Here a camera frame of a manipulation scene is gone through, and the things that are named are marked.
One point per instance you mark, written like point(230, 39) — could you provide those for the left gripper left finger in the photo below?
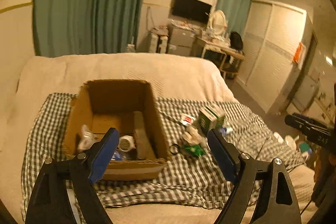
point(49, 202)

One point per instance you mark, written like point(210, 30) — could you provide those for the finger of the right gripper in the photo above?
point(315, 131)

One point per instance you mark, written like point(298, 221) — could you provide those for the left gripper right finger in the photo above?
point(276, 203)

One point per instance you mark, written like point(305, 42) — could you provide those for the green white medicine box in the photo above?
point(211, 117)

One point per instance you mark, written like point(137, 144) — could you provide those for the white lace cloth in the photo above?
point(192, 137)

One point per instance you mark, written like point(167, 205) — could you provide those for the black handled scissors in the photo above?
point(175, 149)

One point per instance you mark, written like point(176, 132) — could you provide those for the green snack packet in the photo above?
point(193, 150)

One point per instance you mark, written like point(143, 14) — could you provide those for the checkered grey white cloth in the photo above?
point(183, 181)

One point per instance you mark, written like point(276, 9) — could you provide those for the red white small packet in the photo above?
point(186, 119)

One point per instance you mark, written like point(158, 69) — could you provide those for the white sliding wardrobe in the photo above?
point(273, 34)

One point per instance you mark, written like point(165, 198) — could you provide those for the clear plastic bag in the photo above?
point(87, 139)

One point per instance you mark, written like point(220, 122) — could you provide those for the orange paper on wardrobe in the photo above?
point(299, 53)

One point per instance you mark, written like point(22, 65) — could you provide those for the blue packet in box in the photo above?
point(121, 156)

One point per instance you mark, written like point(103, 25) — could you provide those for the white round container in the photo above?
point(126, 143)

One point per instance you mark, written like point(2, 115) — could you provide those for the wooden dressing table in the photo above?
point(231, 59)

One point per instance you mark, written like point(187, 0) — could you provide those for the cream bed blanket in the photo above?
point(170, 77)

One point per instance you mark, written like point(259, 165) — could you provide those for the black bag on table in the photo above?
point(236, 42)

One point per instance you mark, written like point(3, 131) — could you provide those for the grey mini fridge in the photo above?
point(180, 41)

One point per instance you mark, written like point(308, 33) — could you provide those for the oval white vanity mirror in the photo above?
point(217, 24)

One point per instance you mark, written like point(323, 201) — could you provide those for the small green window curtain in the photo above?
point(236, 12)

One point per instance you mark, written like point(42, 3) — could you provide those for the large green curtain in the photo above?
point(80, 27)

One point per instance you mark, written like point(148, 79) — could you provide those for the black wall television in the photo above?
point(192, 10)

